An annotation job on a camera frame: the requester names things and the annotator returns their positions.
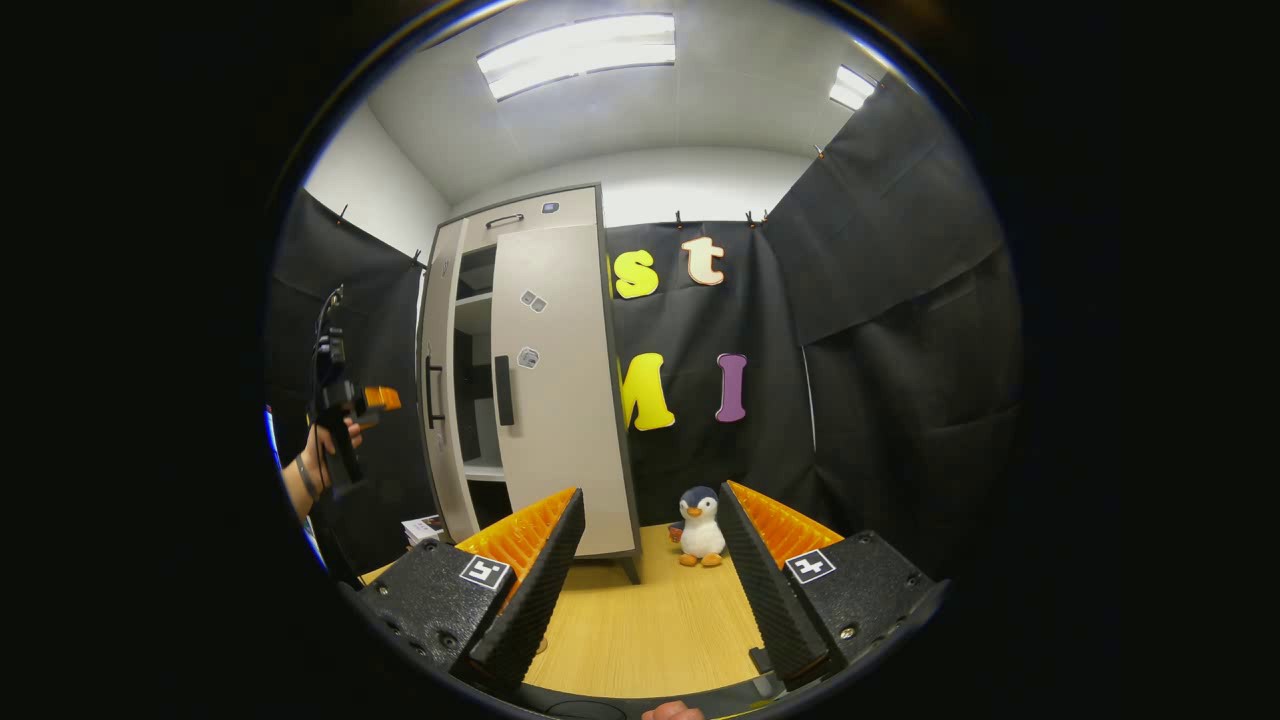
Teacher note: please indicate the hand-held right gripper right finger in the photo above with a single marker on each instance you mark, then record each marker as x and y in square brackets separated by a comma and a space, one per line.
[765, 590]

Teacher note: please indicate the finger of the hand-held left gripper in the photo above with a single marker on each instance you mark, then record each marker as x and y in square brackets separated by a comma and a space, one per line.
[382, 398]

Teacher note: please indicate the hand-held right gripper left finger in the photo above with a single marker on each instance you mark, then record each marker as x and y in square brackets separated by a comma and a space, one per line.
[535, 600]

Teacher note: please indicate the grey cabinet door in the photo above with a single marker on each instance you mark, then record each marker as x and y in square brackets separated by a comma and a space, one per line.
[445, 460]
[570, 400]

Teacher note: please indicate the grey cabinet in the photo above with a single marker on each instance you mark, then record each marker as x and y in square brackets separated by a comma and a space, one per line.
[482, 468]

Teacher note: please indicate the grey cabinet drawer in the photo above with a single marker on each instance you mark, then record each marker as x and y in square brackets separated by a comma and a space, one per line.
[560, 212]

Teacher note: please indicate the penguin plush toy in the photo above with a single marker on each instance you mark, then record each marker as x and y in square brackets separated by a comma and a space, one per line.
[703, 535]

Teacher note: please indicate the dark wristband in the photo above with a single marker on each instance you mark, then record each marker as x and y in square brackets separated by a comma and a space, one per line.
[306, 478]

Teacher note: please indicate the black backdrop cloth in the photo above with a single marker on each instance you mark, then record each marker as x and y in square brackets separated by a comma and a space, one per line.
[900, 400]

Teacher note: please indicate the large ceiling light panel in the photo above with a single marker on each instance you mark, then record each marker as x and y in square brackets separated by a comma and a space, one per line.
[580, 55]

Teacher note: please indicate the small ceiling light panel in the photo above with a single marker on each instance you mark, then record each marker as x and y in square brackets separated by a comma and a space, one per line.
[852, 88]

